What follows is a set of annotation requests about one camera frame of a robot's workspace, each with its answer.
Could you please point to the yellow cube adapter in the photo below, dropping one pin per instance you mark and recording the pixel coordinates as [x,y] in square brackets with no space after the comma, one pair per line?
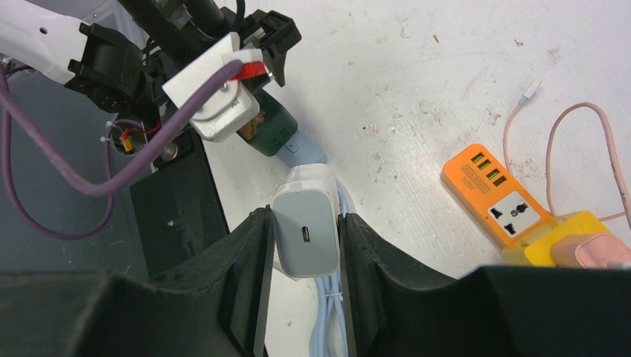
[534,247]

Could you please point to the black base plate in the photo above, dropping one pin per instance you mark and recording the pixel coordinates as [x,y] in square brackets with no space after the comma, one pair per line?
[177,208]

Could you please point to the dark green cube adapter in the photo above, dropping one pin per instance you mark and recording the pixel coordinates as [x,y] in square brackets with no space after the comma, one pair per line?
[271,127]

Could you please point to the light blue power strip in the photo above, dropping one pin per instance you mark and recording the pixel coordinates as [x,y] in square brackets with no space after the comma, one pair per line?
[301,149]

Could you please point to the white plug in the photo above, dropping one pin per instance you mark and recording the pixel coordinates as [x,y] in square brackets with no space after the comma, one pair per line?
[306,209]

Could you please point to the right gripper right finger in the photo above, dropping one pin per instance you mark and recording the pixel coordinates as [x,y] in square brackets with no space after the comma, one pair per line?
[397,306]

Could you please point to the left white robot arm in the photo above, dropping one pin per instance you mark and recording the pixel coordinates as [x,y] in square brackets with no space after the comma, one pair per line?
[105,66]

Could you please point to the pink charger plug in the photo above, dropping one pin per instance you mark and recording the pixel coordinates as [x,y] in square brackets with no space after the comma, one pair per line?
[601,250]

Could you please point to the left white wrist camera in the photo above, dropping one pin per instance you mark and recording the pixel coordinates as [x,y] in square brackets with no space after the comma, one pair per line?
[232,105]

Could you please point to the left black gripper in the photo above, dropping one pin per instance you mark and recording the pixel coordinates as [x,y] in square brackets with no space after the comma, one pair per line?
[185,29]

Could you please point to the orange power strip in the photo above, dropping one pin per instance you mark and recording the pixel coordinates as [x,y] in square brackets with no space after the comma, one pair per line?
[491,195]

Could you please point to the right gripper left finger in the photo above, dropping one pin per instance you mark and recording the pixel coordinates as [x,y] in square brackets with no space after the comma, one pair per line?
[214,304]

